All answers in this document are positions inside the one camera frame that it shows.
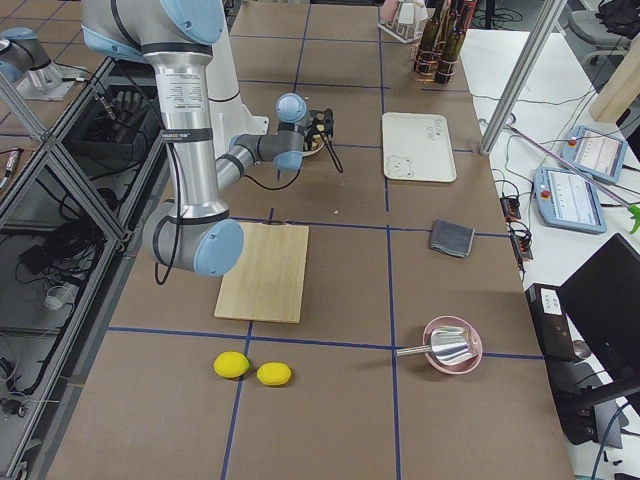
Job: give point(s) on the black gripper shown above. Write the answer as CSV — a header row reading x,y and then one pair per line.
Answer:
x,y
317,130

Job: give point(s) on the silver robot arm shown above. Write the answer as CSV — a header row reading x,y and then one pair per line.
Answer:
x,y
210,135
27,65

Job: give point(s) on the cream bear tray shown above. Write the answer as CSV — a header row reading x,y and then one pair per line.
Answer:
x,y
417,147

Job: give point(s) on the white round plate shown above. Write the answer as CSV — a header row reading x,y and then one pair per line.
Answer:
x,y
313,151

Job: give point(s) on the dark wine bottle upper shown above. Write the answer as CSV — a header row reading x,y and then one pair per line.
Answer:
x,y
428,39

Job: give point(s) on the dark wine bottle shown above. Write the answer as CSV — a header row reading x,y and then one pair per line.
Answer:
x,y
428,39
454,34

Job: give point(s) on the dark wine bottle lower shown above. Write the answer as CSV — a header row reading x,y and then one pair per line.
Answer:
x,y
454,34

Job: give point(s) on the wooden cutting board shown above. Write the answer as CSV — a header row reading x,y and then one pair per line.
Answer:
x,y
266,284

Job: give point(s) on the grey folded cloth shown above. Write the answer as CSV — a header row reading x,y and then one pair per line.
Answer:
x,y
451,238

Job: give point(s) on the yellow lemon right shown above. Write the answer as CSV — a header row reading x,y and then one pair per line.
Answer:
x,y
274,374

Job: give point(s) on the yellow lemon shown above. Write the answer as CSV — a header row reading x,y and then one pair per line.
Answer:
x,y
231,364
274,374

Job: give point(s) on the yellow lemon left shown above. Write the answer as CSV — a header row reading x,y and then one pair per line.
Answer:
x,y
231,364

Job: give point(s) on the metal scoop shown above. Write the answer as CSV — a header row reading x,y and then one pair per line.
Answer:
x,y
448,345

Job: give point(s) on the pink bowl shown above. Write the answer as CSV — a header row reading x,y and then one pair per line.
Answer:
x,y
465,367

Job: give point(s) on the blue teach pendant near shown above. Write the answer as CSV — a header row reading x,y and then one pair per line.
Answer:
x,y
567,201

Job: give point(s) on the blue teach pendant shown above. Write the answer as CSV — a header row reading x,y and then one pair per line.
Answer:
x,y
567,201
599,154

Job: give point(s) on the blue teach pendant far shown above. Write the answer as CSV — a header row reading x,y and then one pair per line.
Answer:
x,y
599,154

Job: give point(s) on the black monitor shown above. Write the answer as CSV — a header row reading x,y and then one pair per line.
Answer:
x,y
601,299

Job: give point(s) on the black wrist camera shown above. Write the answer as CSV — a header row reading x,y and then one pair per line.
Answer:
x,y
325,121

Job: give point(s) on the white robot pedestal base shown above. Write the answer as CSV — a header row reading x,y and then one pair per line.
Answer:
x,y
229,115

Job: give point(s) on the copper wire bottle rack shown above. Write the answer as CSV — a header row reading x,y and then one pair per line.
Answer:
x,y
433,66

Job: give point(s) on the aluminium frame post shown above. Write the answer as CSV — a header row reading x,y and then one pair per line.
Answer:
x,y
527,59

